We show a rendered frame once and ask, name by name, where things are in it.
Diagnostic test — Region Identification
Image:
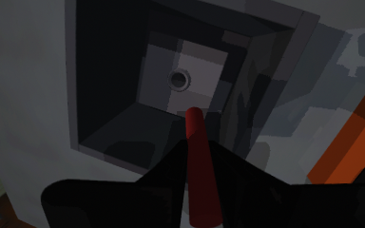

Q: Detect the dark red peg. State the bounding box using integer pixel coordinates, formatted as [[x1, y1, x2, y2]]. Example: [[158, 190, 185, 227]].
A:
[[185, 107, 223, 228]]

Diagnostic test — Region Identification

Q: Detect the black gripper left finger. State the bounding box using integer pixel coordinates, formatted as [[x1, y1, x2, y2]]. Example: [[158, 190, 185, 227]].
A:
[[41, 140, 188, 228]]

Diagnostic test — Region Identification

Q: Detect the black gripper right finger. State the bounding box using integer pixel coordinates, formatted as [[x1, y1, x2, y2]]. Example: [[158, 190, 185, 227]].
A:
[[208, 141, 365, 228]]

